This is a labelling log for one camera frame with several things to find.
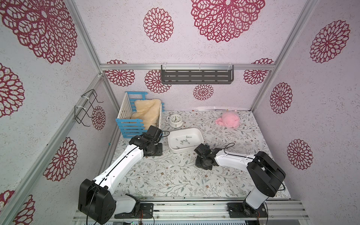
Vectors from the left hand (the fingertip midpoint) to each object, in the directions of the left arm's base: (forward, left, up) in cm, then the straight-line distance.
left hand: (156, 151), depth 81 cm
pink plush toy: (+30, -51, -7) cm, 60 cm away
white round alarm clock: (+32, -9, -11) cm, 35 cm away
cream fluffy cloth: (+38, +11, -6) cm, 40 cm away
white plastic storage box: (+17, -17, -14) cm, 28 cm away
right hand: (-3, -27, -15) cm, 31 cm away
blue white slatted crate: (+27, +23, -14) cm, 39 cm away
